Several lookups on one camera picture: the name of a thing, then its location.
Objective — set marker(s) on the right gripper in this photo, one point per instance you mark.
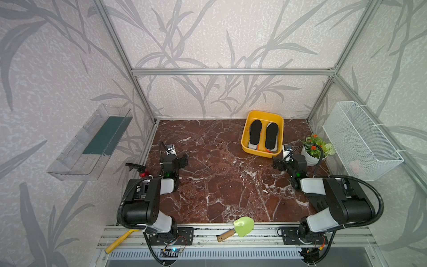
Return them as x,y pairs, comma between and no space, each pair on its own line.
281,162

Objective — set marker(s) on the yellow plastic spatula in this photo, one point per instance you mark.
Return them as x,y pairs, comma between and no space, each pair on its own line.
116,243

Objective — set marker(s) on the green circuit board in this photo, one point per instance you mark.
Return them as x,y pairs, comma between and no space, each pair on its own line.
173,252

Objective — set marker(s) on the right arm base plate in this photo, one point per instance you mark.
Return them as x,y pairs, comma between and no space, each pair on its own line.
295,236

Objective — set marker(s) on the white wire basket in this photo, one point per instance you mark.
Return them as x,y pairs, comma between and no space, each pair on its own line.
365,152

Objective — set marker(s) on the black insole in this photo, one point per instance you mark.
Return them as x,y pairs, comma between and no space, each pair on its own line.
271,140
255,132

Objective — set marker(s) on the green garden trowel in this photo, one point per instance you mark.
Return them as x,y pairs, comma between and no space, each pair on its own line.
242,227

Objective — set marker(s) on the potted artificial plant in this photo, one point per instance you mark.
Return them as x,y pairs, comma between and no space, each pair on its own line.
313,146

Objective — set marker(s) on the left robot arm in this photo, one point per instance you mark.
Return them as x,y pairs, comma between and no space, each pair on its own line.
139,208

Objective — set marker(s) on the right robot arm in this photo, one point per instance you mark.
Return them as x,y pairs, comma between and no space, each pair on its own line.
341,201

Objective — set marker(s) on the grey insole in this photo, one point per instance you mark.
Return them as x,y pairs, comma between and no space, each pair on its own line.
253,146
271,151

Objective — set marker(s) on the red spray bottle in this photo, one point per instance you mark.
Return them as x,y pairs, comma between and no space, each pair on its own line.
141,170

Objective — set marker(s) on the clear plastic wall shelf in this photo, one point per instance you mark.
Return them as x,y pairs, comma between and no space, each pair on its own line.
88,153

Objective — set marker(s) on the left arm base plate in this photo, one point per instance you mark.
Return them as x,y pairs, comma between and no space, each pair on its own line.
179,236

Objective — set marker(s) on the yellow plastic storage box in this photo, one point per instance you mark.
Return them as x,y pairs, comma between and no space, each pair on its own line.
265,118

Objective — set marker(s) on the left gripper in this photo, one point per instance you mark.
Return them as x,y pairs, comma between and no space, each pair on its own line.
179,161

